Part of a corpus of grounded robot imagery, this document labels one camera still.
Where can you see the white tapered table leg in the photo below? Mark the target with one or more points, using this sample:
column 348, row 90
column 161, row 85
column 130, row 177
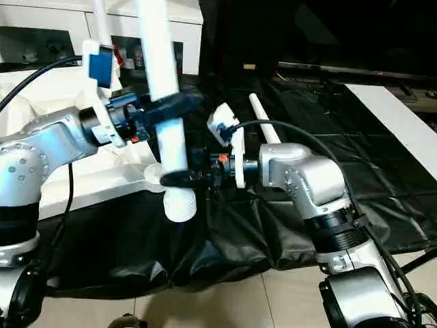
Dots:
column 102, row 20
column 266, row 119
column 160, row 51

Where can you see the dark metal bar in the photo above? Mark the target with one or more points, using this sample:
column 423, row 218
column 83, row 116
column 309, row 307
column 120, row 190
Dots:
column 341, row 68

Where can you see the red bottle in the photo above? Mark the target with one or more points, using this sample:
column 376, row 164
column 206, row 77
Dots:
column 119, row 54

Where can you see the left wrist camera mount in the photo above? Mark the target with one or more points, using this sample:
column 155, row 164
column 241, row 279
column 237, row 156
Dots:
column 100, row 68

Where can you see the white plastic table top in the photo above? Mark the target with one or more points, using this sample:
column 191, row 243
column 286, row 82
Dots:
column 51, row 85

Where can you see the small tan object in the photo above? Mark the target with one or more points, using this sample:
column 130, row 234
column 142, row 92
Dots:
column 249, row 66

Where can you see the black stand pole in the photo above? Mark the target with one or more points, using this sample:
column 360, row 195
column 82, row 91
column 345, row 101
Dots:
column 420, row 261

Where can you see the white flat board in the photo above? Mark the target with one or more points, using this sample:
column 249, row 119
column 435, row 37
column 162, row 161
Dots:
column 403, row 119

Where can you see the small white jar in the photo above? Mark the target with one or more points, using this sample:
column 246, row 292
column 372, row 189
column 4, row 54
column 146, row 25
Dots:
column 129, row 63

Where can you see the black work mat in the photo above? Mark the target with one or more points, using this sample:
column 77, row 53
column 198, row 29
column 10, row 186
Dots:
column 341, row 171

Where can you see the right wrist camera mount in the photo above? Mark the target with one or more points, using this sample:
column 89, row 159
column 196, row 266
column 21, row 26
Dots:
column 239, row 160

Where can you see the white sideboard cabinet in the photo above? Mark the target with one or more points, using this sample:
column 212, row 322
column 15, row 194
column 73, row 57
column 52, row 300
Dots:
column 68, row 20

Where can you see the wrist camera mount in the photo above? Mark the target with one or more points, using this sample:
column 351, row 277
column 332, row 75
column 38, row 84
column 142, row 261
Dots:
column 239, row 160
column 100, row 68

